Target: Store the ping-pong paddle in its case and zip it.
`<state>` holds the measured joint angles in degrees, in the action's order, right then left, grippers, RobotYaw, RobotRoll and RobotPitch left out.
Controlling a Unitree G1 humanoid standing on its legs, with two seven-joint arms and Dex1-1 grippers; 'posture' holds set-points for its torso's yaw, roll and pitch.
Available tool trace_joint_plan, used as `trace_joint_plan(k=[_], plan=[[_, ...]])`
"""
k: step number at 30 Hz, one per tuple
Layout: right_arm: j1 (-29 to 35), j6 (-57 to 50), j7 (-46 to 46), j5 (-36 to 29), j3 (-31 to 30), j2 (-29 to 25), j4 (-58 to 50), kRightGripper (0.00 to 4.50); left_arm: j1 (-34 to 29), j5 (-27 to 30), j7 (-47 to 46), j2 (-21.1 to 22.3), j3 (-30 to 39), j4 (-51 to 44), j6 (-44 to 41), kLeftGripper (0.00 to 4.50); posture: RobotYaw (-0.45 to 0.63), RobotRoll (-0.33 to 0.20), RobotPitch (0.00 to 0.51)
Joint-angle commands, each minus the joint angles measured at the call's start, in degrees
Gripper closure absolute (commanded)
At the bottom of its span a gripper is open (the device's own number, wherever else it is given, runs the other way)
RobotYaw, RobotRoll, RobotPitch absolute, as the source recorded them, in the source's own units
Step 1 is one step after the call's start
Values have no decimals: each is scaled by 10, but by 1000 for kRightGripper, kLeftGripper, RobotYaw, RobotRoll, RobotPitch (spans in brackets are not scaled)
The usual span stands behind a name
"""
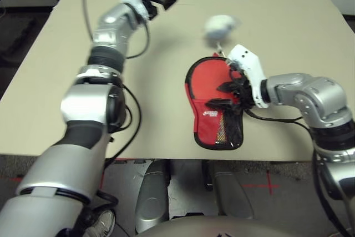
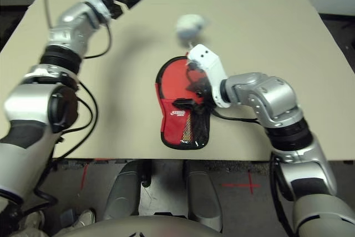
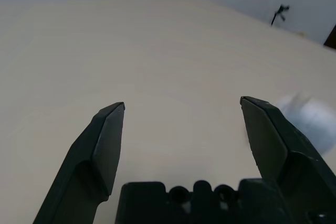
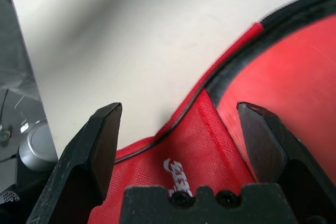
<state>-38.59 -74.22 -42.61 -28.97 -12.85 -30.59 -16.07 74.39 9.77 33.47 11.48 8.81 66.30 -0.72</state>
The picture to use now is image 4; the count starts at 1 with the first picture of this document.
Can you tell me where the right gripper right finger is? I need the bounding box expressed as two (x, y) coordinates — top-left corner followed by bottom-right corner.
(236, 102), (336, 224)

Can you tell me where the red black paddle case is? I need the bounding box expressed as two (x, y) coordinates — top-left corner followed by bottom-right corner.
(88, 0), (336, 224)

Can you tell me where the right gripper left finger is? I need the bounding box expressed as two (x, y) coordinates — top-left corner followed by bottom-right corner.
(26, 102), (123, 224)

